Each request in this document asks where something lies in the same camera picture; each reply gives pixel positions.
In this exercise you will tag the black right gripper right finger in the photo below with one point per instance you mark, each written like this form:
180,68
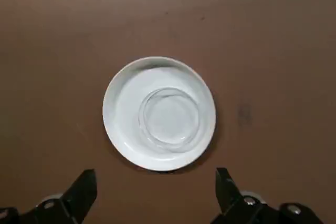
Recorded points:
236,208

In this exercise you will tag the clear glass petri dish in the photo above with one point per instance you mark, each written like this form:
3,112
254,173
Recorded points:
170,119

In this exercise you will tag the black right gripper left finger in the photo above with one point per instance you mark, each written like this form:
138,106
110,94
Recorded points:
73,203

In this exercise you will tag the white round plate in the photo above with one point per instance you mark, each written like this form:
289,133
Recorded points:
126,108

